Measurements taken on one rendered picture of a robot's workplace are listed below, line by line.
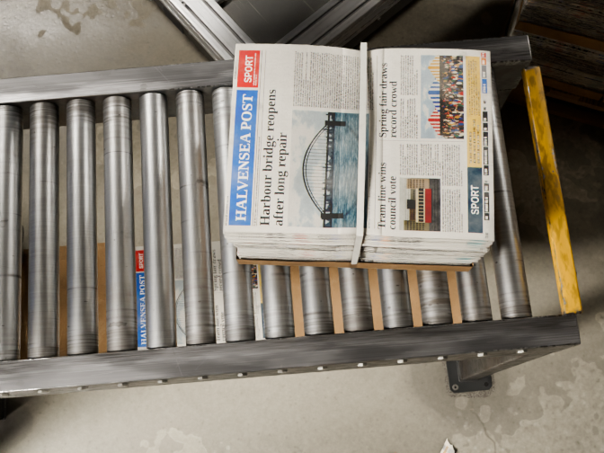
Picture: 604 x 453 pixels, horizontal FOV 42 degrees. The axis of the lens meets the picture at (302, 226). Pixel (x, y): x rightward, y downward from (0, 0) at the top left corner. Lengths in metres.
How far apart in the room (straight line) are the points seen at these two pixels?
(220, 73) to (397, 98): 0.40
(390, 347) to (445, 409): 0.83
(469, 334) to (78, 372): 0.63
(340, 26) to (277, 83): 0.98
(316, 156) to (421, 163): 0.15
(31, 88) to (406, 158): 0.70
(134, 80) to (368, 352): 0.62
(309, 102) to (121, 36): 1.35
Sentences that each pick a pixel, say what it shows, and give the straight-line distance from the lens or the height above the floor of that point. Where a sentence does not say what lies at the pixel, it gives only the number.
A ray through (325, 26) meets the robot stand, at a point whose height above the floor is 0.23.
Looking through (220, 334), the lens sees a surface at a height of 0.01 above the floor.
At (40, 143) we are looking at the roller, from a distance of 1.44.
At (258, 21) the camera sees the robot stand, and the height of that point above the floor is 0.21.
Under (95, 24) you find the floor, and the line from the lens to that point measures 2.46.
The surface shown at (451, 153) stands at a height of 1.03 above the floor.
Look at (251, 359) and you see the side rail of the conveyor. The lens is 1.27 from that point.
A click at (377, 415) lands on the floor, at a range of 2.07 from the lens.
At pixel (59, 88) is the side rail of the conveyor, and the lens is 1.47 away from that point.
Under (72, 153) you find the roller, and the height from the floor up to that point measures 0.80.
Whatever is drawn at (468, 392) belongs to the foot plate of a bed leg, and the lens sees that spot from 2.10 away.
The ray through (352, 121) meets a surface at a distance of 1.12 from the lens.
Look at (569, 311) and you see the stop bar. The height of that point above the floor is 0.82.
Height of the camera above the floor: 2.06
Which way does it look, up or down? 75 degrees down
